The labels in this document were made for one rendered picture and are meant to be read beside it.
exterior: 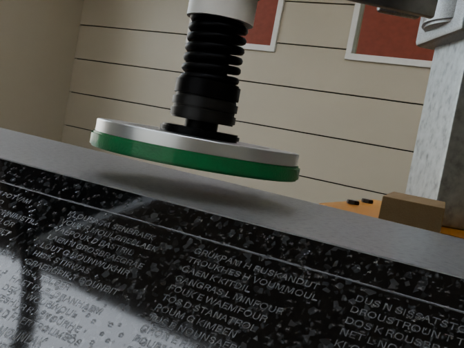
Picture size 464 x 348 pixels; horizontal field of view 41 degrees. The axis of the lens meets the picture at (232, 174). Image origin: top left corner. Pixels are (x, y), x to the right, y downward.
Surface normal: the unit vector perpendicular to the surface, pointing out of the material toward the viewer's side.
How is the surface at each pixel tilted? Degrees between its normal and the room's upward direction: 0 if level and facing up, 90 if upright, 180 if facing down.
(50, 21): 90
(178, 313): 45
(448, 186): 90
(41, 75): 90
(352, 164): 90
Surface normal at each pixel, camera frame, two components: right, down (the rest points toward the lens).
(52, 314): -0.20, -0.71
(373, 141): -0.53, -0.04
